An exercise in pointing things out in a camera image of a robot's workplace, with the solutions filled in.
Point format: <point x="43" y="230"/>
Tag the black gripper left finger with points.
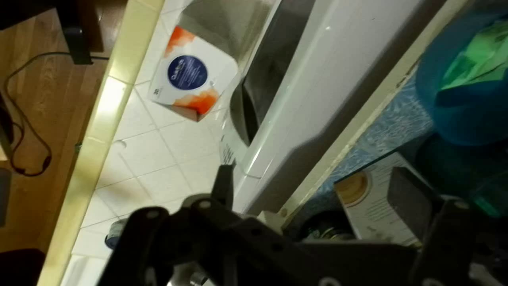
<point x="222" y="187"/>

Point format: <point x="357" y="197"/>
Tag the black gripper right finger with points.
<point x="411" y="198"/>

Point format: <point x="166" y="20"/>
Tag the teal blue bowl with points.
<point x="462" y="77"/>

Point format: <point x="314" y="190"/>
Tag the white box with cup picture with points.
<point x="363" y="197"/>

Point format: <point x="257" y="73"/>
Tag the white orange cotton swab box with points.
<point x="190" y="74"/>

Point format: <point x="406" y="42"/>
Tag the white microwave oven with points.
<point x="316" y="65"/>

